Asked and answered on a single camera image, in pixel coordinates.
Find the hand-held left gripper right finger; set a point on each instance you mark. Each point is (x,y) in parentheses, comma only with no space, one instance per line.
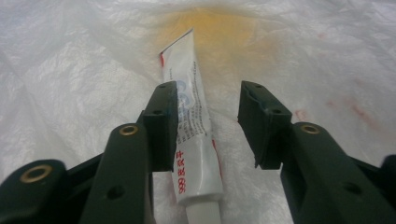
(311,174)

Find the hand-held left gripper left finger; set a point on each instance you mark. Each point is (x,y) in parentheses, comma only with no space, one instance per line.
(124,174)

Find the clear plastic bag yellow face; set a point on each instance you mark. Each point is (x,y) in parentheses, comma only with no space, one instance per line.
(62,77)

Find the white ointment tube red print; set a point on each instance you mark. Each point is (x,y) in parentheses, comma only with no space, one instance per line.
(193,62)

